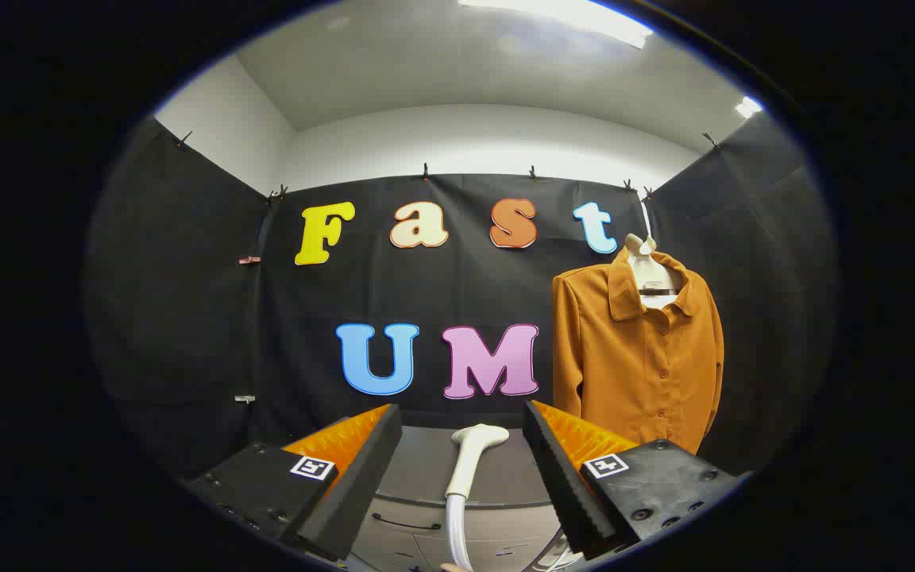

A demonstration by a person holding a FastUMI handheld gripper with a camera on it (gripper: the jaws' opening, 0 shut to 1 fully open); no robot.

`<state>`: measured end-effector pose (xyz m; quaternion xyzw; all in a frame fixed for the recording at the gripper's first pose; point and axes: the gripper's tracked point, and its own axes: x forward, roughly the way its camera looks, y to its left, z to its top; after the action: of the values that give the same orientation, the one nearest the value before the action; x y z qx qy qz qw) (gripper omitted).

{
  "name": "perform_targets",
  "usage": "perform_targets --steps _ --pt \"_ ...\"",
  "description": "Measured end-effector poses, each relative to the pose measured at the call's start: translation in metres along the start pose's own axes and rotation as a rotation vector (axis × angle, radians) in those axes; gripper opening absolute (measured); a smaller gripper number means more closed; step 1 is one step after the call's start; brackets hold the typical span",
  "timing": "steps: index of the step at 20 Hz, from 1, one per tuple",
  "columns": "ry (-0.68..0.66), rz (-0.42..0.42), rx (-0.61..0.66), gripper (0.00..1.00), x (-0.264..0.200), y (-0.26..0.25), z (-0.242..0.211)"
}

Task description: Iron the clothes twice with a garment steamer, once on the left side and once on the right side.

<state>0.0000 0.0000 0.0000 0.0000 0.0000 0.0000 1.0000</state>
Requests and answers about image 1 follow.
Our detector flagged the orange button-up shirt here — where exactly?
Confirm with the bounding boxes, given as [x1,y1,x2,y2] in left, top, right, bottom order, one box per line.
[551,246,725,455]

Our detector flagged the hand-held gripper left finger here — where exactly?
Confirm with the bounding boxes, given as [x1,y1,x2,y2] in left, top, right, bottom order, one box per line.
[187,404,403,562]

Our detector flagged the black backdrop cloth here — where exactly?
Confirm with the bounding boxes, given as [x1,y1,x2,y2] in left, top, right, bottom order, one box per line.
[84,115,836,509]

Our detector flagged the black cabinet handle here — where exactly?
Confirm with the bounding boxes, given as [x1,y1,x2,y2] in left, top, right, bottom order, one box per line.
[371,512,443,531]

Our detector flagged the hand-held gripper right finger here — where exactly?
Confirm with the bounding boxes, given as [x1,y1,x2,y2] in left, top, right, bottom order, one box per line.
[523,400,744,561]

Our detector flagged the white steamer hose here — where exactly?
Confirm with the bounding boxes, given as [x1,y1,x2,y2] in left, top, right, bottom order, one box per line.
[445,493,476,571]

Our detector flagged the white garment steamer head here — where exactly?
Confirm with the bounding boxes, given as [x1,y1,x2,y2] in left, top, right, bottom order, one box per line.
[445,423,511,503]

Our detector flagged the white clothes hanger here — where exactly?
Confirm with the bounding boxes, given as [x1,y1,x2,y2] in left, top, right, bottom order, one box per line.
[624,200,682,311]

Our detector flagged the long ceiling light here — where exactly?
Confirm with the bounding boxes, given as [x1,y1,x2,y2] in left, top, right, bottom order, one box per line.
[457,0,654,49]

